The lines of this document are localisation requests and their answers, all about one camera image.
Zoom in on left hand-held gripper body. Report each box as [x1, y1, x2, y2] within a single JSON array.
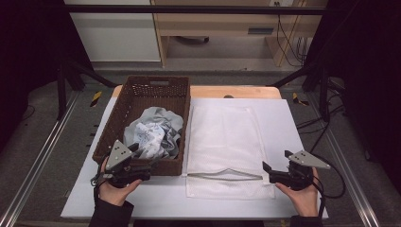
[[91, 139, 152, 189]]

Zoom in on wooden table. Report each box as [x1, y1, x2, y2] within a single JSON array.
[[112, 84, 283, 100]]

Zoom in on black horizontal frame bar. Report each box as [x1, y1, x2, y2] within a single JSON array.
[[62, 4, 329, 16]]

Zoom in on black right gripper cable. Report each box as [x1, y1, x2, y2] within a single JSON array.
[[310, 153, 347, 219]]

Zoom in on dark curtain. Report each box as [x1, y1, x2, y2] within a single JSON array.
[[302, 0, 401, 193], [0, 0, 93, 154]]

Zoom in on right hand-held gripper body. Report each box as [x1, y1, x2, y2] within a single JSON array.
[[285, 149, 331, 191]]

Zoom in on person's left hand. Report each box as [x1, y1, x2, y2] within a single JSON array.
[[98, 157, 144, 208]]

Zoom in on black floor cables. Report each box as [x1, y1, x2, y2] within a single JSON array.
[[295, 103, 347, 153]]

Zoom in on person's right hand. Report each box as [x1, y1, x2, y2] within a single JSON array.
[[274, 166, 321, 218]]

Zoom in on black metal stand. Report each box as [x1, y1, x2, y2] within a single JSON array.
[[268, 61, 333, 123], [56, 59, 120, 121]]

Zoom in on black hanging cables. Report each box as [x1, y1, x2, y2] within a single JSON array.
[[274, 1, 309, 68]]

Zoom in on white table board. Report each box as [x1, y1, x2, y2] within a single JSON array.
[[60, 96, 329, 220]]

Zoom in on wooden desk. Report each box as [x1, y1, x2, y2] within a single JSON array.
[[150, 0, 329, 68]]

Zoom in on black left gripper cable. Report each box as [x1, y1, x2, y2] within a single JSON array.
[[90, 164, 108, 204]]

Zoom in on grey patterned garment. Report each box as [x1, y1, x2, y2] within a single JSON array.
[[122, 106, 185, 161]]

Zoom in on white cabinet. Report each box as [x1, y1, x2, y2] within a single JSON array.
[[63, 0, 162, 63]]

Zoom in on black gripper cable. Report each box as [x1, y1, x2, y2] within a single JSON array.
[[90, 164, 108, 204], [310, 153, 347, 219]]

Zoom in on aluminium floor rail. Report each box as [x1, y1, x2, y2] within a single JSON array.
[[305, 92, 381, 227], [0, 90, 80, 227]]

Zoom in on brown wicker basket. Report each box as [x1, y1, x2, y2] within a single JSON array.
[[92, 75, 192, 177]]

